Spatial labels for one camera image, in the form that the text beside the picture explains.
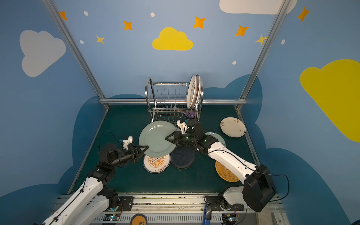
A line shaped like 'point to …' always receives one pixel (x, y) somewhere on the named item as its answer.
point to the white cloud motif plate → (191, 91)
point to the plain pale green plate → (153, 135)
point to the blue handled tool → (207, 214)
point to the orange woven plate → (225, 173)
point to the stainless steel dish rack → (167, 101)
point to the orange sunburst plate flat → (156, 165)
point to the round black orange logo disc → (138, 219)
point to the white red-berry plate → (233, 127)
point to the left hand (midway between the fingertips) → (149, 149)
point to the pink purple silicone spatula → (191, 114)
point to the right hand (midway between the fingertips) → (168, 138)
